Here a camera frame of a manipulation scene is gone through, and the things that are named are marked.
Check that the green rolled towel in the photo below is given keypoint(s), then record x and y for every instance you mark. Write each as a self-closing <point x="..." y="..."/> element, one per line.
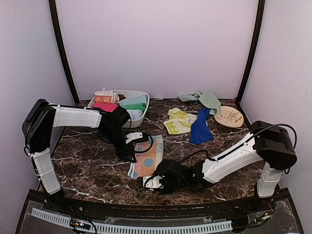
<point x="136" y="106"/>

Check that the brown rolled towel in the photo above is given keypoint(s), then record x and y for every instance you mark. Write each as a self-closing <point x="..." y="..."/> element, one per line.
<point x="121" y="97"/>

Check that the grey green crumpled towel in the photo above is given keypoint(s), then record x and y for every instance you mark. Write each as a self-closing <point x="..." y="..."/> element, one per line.
<point x="207" y="99"/>

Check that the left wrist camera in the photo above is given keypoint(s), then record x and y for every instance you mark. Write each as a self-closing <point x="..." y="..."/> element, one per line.
<point x="136" y="137"/>

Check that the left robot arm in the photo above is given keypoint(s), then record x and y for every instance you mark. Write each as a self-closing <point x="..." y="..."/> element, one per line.
<point x="44" y="117"/>

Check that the light blue rolled towel front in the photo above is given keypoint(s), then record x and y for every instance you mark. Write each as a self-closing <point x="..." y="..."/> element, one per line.
<point x="135" y="114"/>

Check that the white plastic basin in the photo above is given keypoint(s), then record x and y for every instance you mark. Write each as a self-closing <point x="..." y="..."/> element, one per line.
<point x="130" y="123"/>

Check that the blue polka dot towel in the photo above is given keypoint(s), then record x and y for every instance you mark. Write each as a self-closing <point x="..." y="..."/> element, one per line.
<point x="147" y="162"/>

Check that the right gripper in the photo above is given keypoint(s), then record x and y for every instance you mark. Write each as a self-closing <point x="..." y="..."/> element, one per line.
<point x="166" y="192"/>

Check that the light blue rolled towel back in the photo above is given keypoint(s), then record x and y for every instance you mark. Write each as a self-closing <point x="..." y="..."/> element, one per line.
<point x="133" y="100"/>

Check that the light blue rolled towel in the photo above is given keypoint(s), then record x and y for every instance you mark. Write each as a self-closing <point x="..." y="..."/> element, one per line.
<point x="133" y="100"/>
<point x="135" y="114"/>

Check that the green patterned small towel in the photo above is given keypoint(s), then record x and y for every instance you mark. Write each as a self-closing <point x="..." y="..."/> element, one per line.
<point x="179" y="122"/>

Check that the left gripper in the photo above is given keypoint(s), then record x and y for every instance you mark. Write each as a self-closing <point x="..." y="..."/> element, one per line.
<point x="125" y="151"/>

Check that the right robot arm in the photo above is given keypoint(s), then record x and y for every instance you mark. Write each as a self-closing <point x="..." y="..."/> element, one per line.
<point x="266" y="142"/>

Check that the white slotted cable duct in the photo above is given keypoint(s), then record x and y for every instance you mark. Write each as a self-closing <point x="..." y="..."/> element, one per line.
<point x="103" y="228"/>

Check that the orange bunny towel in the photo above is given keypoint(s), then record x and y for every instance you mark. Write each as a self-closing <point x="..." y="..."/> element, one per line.
<point x="106" y="97"/>

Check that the dark blue object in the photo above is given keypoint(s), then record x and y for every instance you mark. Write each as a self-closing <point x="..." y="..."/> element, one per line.
<point x="200" y="132"/>

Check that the pink rolled towel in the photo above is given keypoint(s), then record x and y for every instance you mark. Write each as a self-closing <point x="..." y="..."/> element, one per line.
<point x="105" y="107"/>

